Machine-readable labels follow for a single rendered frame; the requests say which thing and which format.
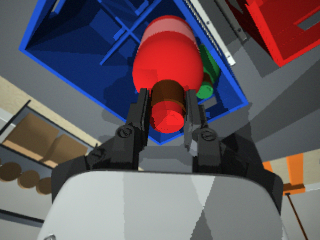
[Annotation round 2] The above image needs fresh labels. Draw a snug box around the blue plastic crate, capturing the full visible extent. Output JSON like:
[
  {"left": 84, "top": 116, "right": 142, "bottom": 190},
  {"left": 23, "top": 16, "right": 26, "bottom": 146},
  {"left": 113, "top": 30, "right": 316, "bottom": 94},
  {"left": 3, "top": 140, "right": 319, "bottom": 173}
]
[{"left": 19, "top": 0, "right": 238, "bottom": 123}]

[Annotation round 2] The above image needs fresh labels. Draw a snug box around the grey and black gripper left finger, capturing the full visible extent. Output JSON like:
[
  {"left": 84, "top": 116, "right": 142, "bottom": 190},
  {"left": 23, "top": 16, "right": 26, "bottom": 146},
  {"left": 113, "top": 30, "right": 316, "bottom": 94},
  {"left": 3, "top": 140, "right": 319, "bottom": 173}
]
[{"left": 51, "top": 88, "right": 150, "bottom": 204}]

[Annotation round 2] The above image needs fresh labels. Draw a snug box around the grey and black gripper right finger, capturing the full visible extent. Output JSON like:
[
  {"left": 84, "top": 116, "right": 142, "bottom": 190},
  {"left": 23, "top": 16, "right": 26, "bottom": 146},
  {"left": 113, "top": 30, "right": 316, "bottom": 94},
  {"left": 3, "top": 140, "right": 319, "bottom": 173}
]
[{"left": 183, "top": 89, "right": 284, "bottom": 217}]

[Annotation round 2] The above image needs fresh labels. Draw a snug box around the red plastic crate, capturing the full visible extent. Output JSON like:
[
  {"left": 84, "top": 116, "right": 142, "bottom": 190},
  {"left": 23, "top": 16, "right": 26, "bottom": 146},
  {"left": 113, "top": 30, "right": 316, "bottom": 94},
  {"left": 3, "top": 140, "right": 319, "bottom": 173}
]
[{"left": 225, "top": 0, "right": 320, "bottom": 42}]

